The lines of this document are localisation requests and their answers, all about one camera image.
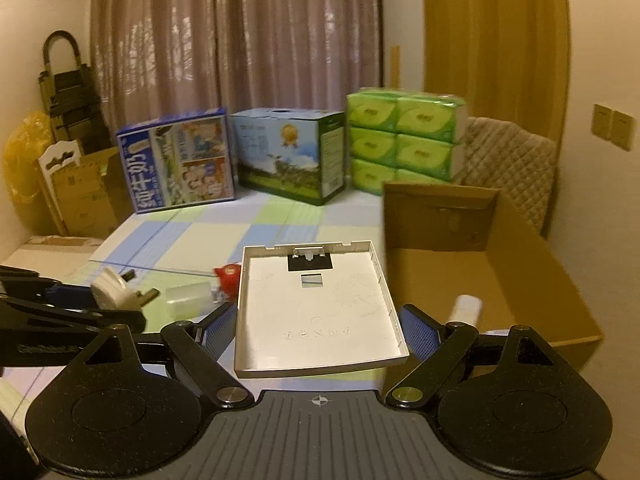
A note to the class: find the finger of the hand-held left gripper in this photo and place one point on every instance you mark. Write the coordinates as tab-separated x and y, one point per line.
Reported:
75	319
65	295

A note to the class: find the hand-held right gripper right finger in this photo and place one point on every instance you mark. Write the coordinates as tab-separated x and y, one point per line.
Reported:
420	330

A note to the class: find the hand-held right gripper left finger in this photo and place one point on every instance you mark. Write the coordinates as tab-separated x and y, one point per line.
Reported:
220	330

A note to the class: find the white plug adapter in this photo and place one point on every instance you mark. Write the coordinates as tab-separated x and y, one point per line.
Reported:
117	292

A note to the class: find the white square container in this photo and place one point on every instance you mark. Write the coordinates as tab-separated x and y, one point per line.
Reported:
467	307

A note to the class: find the red-hooded cat figurine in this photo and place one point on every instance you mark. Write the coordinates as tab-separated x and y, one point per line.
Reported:
227	277

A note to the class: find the white plastic panel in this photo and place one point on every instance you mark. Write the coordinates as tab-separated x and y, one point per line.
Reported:
320	320

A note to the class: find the cardboard box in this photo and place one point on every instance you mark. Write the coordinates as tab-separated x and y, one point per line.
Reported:
540	280

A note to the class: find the flattened cardboard boxes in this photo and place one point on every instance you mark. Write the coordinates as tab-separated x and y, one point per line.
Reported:
85	195

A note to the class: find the checked tablecloth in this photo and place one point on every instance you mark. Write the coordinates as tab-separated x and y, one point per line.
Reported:
200	230

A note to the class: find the white carved chair back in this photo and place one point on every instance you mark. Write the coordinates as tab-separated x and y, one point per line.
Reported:
60	155

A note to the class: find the yellow plastic bag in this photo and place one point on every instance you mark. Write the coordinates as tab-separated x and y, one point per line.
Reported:
25	155

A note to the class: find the blue milk carton box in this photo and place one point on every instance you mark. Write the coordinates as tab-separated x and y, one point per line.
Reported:
175	160

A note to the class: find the cow print milk box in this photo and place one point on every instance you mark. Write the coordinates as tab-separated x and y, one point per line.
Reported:
280	155

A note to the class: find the quilted beige chair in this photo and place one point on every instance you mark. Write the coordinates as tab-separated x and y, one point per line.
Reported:
510	160

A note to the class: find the black folding cart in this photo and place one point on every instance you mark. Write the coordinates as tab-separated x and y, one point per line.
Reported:
70	100

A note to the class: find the pack of green tissue packets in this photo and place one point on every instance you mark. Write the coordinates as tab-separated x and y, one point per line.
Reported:
405	135

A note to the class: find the wooden slat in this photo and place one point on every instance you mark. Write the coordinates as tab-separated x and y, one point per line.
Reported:
395	75

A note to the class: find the pink curtain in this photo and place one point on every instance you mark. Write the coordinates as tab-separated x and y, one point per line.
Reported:
225	35

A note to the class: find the wooden door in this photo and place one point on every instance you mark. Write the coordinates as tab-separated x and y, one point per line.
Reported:
495	35

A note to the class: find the wall switch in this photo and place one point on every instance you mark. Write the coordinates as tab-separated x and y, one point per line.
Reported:
601	120
624	130

